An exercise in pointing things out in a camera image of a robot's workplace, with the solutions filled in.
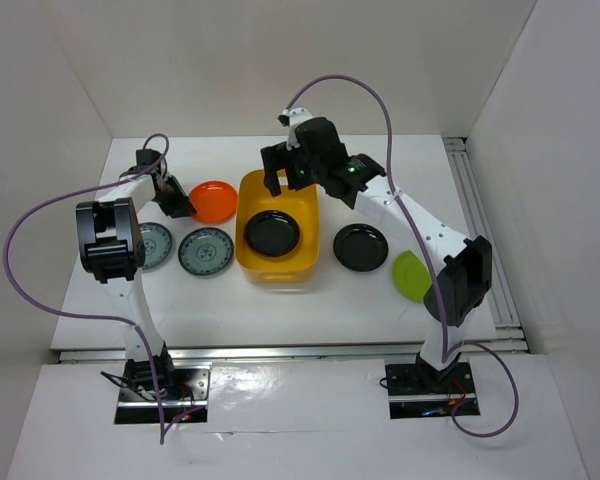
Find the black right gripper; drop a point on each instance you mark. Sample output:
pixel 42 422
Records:
pixel 275 158

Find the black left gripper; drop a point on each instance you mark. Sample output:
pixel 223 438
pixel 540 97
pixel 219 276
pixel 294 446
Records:
pixel 175 210

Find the orange plate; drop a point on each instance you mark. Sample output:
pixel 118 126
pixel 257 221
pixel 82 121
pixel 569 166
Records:
pixel 214 201

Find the large blue floral plate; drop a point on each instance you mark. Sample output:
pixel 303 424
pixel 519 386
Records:
pixel 157 242

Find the black plate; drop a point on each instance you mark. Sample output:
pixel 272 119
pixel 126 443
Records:
pixel 360 247
pixel 272 233

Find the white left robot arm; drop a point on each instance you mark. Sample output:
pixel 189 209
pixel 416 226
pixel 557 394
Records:
pixel 111 248

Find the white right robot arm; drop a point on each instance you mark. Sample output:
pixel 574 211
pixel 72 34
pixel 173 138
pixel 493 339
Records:
pixel 462 265

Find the yellow plastic bin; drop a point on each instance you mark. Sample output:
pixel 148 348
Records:
pixel 295 267

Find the small blue floral plate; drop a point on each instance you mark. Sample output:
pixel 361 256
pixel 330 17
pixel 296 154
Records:
pixel 206 252

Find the green plate near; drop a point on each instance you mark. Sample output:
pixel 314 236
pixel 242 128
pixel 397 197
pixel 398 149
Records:
pixel 411 277

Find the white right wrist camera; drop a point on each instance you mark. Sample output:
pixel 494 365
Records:
pixel 291 118

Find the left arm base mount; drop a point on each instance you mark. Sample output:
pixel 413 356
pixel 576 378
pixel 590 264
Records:
pixel 186 400

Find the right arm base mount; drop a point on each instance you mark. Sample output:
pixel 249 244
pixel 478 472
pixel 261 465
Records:
pixel 412 395

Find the front aluminium rail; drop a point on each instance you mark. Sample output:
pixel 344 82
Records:
pixel 379 350

